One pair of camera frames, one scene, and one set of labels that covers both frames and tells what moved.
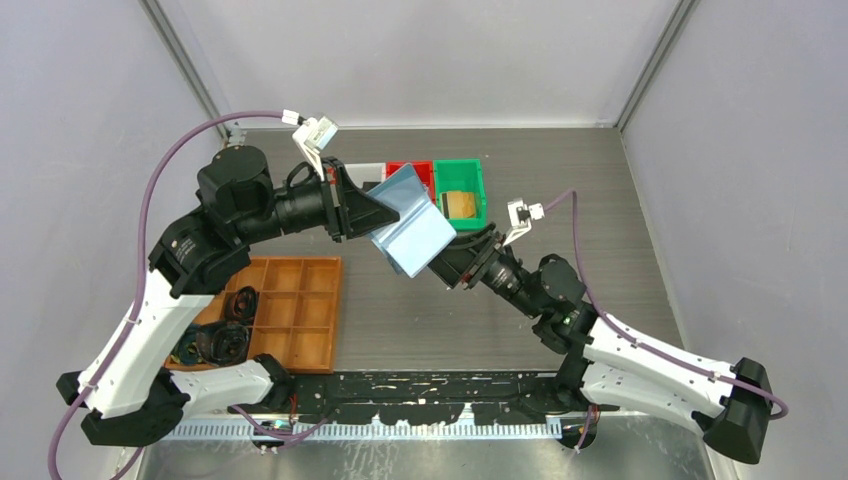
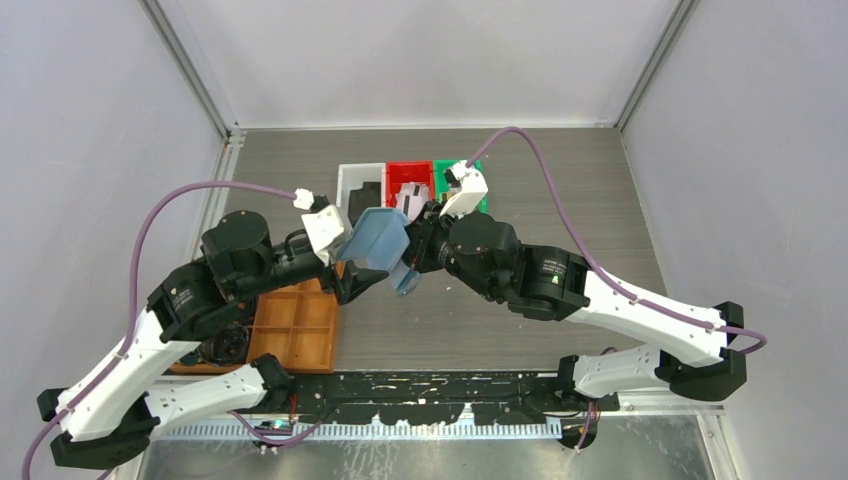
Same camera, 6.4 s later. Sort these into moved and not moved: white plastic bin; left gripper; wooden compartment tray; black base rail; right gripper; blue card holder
Moved: blue card holder; right gripper; left gripper
Not moved: wooden compartment tray; black base rail; white plastic bin
